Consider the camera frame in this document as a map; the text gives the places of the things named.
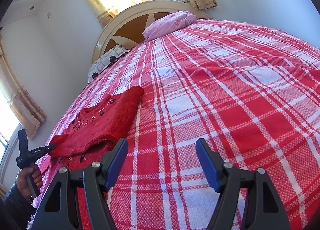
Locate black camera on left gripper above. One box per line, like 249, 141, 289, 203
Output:
18, 129, 29, 157

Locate cream and brown headboard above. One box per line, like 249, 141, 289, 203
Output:
92, 0, 210, 62

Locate left side window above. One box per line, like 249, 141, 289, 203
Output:
0, 84, 22, 168

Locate pink pillow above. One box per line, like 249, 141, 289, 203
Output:
143, 11, 197, 41

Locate white patterned pillow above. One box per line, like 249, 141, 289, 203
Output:
88, 45, 129, 84

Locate red embroidered knit sweater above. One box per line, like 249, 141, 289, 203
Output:
37, 85, 145, 230

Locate left dark jacket forearm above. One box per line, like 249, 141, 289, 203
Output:
3, 184, 36, 229

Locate person's left hand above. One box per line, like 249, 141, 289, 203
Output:
15, 164, 43, 202

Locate left yellow window curtain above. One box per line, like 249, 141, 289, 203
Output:
1, 43, 47, 140

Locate red white plaid bedspread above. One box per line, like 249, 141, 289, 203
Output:
27, 18, 320, 230

